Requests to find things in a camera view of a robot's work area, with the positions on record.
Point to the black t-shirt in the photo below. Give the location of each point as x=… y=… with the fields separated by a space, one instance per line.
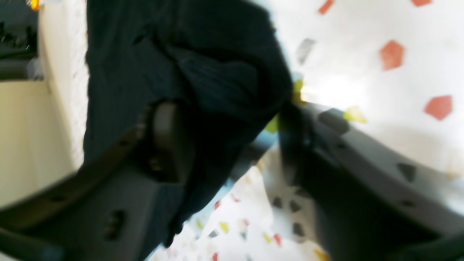
x=219 y=58

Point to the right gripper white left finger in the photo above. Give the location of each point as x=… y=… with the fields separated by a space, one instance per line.
x=117 y=207

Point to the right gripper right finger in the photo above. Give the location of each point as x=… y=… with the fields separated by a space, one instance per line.
x=371 y=203

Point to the terrazzo patterned tablecloth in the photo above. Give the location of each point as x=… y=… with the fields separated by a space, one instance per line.
x=394 y=68

